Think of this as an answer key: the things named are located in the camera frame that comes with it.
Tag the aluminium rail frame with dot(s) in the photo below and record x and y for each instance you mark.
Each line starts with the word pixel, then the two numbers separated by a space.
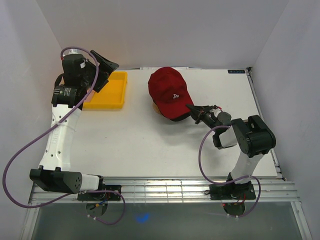
pixel 155 161

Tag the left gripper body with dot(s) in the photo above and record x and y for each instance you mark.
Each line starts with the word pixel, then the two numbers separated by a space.
pixel 91 73

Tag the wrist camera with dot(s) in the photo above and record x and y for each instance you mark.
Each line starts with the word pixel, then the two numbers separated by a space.
pixel 69 52
pixel 217 108

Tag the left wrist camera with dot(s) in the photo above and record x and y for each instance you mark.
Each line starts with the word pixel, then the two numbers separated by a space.
pixel 69 52

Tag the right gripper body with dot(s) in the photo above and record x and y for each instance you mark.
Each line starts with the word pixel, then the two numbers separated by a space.
pixel 207 117

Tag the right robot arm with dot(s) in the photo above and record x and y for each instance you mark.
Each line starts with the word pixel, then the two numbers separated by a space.
pixel 253 137

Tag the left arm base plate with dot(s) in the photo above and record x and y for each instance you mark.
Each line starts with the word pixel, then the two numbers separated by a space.
pixel 109 196

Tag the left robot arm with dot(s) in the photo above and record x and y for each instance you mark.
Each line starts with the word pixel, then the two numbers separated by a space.
pixel 79 78

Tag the black NY cap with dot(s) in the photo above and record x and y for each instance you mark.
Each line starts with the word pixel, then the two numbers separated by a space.
pixel 180 118

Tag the yellow plastic tray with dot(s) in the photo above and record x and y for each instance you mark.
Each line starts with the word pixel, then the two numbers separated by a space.
pixel 112 96

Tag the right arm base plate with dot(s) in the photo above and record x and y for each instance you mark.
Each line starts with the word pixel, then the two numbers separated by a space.
pixel 232 191

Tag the wooden hat stand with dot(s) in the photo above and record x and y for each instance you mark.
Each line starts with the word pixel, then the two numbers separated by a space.
pixel 156 109

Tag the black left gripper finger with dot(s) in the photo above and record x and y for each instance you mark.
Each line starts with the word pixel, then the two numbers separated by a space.
pixel 101 81
pixel 105 65

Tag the red LA cap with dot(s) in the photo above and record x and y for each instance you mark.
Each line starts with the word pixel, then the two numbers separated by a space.
pixel 168 90

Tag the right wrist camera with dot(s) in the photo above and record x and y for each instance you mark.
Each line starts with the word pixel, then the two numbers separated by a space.
pixel 217 108

